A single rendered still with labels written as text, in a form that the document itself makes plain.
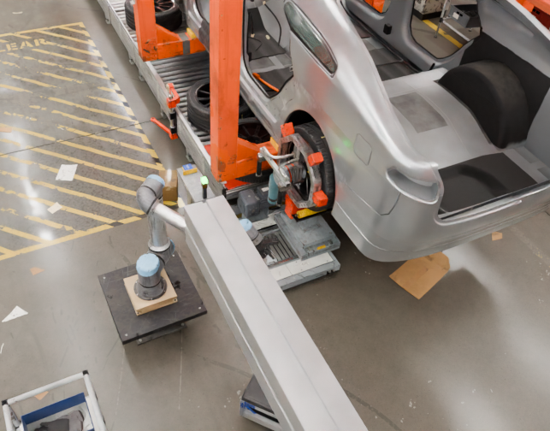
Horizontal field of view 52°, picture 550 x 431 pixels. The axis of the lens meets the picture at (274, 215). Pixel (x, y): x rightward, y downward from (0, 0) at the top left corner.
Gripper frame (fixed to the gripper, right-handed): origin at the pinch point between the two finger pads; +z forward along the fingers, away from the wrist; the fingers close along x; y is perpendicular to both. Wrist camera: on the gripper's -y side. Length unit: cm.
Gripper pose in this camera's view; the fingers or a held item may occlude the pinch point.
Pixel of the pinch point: (276, 259)
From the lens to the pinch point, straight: 363.2
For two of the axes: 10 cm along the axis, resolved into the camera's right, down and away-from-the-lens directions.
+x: 1.6, 5.2, -8.4
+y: -8.4, 5.2, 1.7
